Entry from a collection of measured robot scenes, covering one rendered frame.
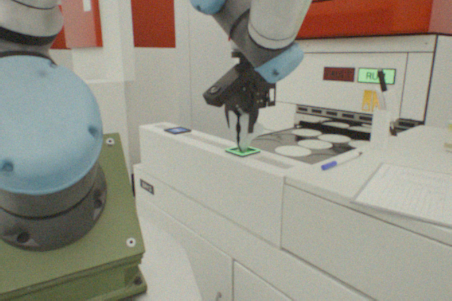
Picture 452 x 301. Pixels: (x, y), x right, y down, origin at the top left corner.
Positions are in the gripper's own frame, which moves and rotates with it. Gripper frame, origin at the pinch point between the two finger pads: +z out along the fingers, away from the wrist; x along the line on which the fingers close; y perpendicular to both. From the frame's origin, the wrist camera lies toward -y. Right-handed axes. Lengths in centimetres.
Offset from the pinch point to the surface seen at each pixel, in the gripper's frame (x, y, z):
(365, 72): 3, 58, -13
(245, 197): -6.0, -3.9, 8.5
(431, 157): -28.5, 26.2, 0.9
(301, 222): -19.5, -3.9, 8.5
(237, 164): -3.3, -3.9, 2.3
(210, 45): 271, 208, -30
